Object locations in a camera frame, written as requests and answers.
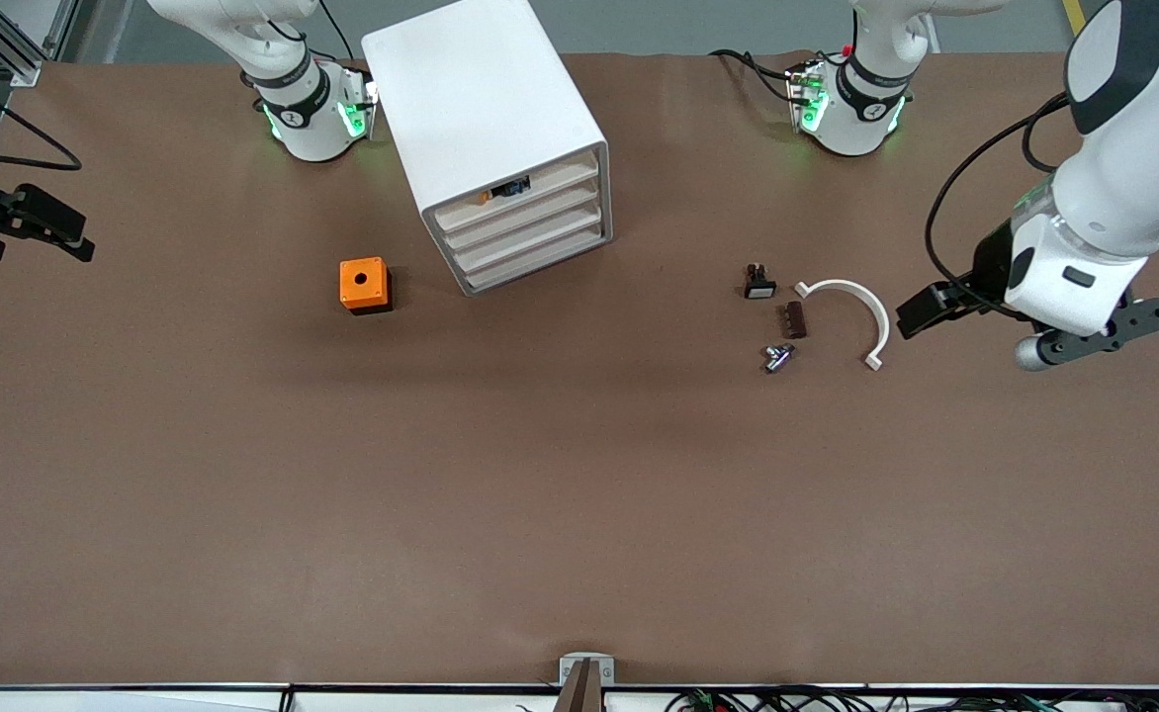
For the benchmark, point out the small silver purple connector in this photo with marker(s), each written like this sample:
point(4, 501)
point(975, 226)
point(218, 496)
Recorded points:
point(775, 360)

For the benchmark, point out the white drawer cabinet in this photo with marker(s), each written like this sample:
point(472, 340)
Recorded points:
point(481, 99)

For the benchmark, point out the small black blue component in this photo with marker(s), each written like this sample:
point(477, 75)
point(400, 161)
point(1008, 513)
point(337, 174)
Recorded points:
point(512, 187)

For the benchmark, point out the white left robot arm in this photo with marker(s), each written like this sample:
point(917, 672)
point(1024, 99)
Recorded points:
point(1133, 178)

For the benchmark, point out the brown terminal block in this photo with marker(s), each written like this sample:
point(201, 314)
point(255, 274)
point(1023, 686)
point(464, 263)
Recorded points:
point(795, 320)

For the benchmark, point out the orange button enclosure box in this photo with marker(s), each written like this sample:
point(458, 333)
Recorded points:
point(362, 267)

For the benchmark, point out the aluminium frame profile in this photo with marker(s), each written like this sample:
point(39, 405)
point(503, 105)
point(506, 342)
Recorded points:
point(21, 69)

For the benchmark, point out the white plastic drawer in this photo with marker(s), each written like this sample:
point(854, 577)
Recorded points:
point(560, 183)
point(540, 254)
point(540, 229)
point(540, 206)

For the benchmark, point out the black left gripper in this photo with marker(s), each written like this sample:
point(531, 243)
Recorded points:
point(987, 264)

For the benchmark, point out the white curved plastic bracket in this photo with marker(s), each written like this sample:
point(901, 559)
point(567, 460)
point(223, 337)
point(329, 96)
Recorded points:
point(842, 286)

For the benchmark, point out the black switch with white face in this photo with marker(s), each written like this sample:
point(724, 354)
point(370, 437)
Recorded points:
point(760, 289)

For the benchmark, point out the grey metal mounting bracket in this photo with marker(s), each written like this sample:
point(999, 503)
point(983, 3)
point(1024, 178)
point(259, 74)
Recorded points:
point(570, 670)

